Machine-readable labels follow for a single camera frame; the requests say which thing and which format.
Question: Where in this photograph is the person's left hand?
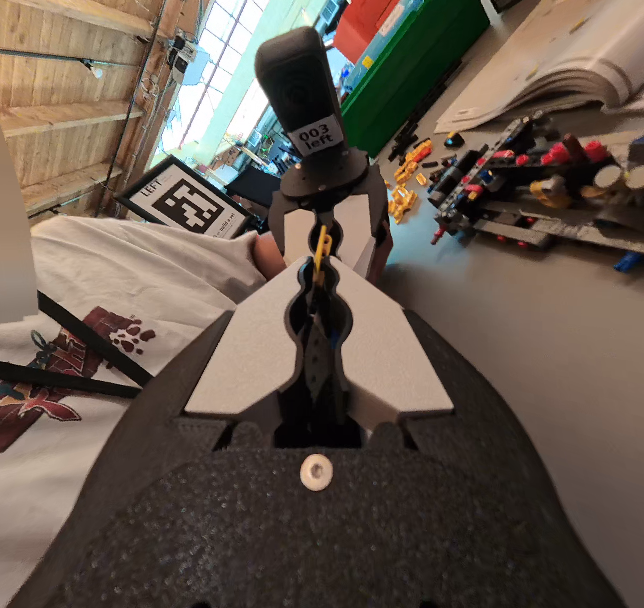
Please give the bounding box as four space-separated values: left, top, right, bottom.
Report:
367 216 394 285

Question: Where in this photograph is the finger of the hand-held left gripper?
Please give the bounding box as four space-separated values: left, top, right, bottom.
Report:
329 199 377 278
283 209 323 268

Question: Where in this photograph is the person's white printed shirt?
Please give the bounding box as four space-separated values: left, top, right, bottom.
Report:
0 216 267 608

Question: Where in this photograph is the blue roll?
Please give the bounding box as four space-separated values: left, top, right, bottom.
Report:
347 0 424 97

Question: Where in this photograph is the pile of yellow lego pieces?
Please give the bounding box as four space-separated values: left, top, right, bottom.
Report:
383 138 434 226

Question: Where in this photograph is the red plastic case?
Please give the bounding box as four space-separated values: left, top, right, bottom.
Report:
332 0 429 64

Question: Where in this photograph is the lego car chassis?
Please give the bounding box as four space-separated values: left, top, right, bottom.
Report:
428 110 644 268

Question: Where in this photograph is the black lanyard strap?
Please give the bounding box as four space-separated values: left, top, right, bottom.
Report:
0 290 154 400

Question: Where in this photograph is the small yellow lego piece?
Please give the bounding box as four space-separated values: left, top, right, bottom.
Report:
312 224 334 288

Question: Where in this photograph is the ceiling mounted heater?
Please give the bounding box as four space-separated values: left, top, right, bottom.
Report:
167 35 210 87

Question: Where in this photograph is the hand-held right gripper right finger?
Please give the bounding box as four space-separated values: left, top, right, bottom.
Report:
326 256 455 436

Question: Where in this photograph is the person's left forearm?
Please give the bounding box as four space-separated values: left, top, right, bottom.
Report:
252 235 288 278

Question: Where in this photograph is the green plastic bin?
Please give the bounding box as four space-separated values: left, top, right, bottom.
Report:
339 0 492 160

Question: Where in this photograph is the framed black white marker sign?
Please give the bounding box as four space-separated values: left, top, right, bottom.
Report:
115 155 255 240

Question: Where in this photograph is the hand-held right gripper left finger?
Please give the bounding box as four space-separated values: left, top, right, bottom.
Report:
184 255 314 443

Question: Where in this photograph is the instruction booklet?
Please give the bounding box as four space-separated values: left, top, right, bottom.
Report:
434 0 644 134

